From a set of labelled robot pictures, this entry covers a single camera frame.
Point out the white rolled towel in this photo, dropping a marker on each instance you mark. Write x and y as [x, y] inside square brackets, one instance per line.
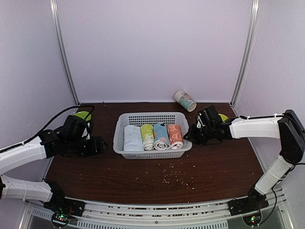
[132, 138]

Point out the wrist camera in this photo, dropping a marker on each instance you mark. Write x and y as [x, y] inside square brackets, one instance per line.
[199, 123]
[87, 131]

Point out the left aluminium frame post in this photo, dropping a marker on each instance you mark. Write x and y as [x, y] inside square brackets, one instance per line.
[63, 55]

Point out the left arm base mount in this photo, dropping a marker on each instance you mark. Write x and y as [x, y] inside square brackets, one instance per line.
[61, 204]

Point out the green rolled towel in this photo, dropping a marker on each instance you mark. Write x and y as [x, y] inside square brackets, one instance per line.
[147, 137]

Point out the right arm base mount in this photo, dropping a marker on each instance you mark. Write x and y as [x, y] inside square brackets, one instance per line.
[253, 202]

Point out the front aluminium rail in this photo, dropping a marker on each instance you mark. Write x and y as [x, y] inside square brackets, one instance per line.
[201, 215]

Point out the blue patterned towel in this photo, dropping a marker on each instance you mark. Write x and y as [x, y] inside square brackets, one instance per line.
[161, 138]

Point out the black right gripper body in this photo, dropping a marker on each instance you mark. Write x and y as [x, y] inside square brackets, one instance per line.
[202, 136]

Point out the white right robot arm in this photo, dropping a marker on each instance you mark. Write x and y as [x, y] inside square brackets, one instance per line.
[286, 127]

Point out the aluminium frame post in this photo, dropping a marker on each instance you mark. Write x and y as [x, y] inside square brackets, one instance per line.
[63, 55]
[249, 44]

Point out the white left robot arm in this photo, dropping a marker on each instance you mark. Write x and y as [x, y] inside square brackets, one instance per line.
[15, 156]

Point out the white plastic basket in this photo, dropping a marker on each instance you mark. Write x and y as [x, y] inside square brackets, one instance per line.
[139, 119]

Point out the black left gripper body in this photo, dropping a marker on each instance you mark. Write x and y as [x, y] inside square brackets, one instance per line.
[75, 146]

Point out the green plate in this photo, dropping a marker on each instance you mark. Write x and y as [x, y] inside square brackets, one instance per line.
[84, 115]

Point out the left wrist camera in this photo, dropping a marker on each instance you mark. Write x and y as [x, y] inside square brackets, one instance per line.
[87, 131]

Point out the teal patterned paper cup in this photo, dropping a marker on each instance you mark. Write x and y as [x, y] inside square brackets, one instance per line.
[184, 99]

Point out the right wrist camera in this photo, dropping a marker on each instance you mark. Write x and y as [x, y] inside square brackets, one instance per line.
[199, 123]

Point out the right aluminium frame post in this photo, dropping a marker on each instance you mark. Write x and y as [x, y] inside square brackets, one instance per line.
[249, 44]

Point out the green bowl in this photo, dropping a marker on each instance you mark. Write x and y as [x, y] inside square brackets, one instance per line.
[223, 117]

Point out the orange bunny towel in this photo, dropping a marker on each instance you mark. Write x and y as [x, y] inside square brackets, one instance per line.
[175, 136]

